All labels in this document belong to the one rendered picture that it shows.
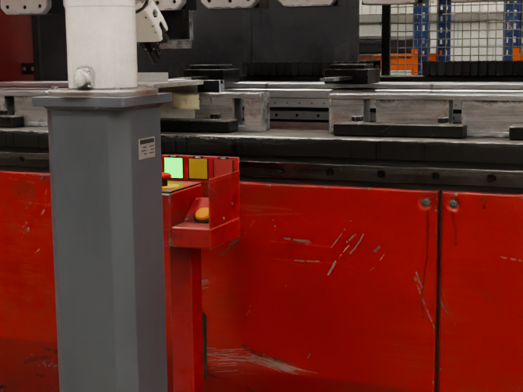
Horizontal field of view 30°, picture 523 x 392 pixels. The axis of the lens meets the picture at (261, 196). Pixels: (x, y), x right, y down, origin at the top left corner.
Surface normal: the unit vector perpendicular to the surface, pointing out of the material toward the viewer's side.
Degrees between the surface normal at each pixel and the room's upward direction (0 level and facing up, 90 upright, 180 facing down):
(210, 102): 90
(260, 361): 97
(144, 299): 90
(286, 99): 90
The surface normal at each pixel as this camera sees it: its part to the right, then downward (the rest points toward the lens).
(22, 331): -0.39, 0.14
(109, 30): 0.40, 0.13
